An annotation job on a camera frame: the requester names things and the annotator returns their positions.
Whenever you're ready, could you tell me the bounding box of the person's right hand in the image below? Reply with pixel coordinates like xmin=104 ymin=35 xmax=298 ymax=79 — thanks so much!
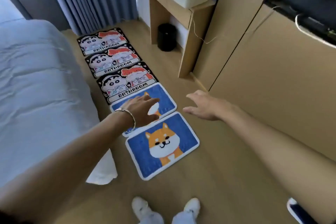
xmin=182 ymin=90 xmax=232 ymax=121

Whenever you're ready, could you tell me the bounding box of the person's left hand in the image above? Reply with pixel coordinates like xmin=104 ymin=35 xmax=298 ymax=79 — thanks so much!
xmin=123 ymin=95 xmax=160 ymax=129

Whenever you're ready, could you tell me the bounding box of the person's left forearm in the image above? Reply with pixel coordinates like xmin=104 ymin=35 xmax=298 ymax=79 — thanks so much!
xmin=0 ymin=111 xmax=135 ymax=224

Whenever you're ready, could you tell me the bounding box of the person's right forearm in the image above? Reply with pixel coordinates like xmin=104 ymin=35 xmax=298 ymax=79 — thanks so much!
xmin=224 ymin=103 xmax=336 ymax=224

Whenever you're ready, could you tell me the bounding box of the blue dog floor mat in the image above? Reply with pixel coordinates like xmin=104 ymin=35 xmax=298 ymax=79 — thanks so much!
xmin=109 ymin=83 xmax=177 ymax=138
xmin=125 ymin=112 xmax=200 ymax=181

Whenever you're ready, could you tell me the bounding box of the black cartoon floor mat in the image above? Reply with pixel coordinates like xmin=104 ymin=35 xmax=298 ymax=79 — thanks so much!
xmin=77 ymin=27 xmax=128 ymax=56
xmin=85 ymin=44 xmax=142 ymax=78
xmin=96 ymin=62 xmax=159 ymax=106

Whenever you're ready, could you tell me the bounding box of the black round bin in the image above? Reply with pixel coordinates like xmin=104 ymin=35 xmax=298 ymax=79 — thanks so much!
xmin=157 ymin=23 xmax=177 ymax=52

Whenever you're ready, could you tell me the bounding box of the person's left white shoe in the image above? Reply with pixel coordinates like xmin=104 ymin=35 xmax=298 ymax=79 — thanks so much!
xmin=131 ymin=196 xmax=153 ymax=221

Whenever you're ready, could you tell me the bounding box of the person's white shoe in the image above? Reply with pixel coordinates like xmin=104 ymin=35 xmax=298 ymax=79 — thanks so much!
xmin=131 ymin=196 xmax=153 ymax=221
xmin=183 ymin=197 xmax=201 ymax=215

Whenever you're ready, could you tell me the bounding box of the beige wooden cabinet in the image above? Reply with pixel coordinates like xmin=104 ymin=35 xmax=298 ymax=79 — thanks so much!
xmin=209 ymin=4 xmax=336 ymax=162

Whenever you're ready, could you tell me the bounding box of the beige wooden wardrobe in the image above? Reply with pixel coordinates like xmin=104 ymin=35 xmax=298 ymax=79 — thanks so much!
xmin=192 ymin=0 xmax=283 ymax=92

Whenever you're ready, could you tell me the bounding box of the person's right white shoe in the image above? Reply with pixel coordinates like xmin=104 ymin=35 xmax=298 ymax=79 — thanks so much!
xmin=183 ymin=197 xmax=201 ymax=215

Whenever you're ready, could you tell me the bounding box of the person's left trouser leg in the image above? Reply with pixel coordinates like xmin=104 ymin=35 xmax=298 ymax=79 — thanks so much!
xmin=139 ymin=210 xmax=165 ymax=224

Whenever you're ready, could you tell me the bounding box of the person's trouser leg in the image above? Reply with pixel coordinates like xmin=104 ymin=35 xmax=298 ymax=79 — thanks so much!
xmin=139 ymin=210 xmax=165 ymax=224
xmin=171 ymin=209 xmax=197 ymax=224

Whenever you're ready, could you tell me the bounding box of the wooden side table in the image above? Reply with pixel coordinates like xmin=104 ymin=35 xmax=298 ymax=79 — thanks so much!
xmin=148 ymin=0 xmax=216 ymax=79

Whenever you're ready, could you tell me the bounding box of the person's right trouser leg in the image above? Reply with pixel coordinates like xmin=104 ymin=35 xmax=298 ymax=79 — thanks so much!
xmin=171 ymin=209 xmax=197 ymax=224

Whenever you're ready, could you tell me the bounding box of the bed with pale blue quilt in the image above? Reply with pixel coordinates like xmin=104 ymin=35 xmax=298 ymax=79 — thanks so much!
xmin=0 ymin=19 xmax=103 ymax=187

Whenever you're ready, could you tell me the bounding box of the blue and white slipper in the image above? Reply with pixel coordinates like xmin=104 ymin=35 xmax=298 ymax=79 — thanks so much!
xmin=286 ymin=197 xmax=317 ymax=224

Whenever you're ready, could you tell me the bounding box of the silver bracelet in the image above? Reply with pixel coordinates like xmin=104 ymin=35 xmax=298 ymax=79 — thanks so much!
xmin=114 ymin=108 xmax=137 ymax=130

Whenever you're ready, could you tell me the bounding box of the thin white cord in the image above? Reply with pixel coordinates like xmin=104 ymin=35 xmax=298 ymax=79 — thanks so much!
xmin=192 ymin=5 xmax=280 ymax=45

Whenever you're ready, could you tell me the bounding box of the thick white cable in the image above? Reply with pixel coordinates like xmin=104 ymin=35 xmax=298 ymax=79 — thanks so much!
xmin=295 ymin=13 xmax=336 ymax=49

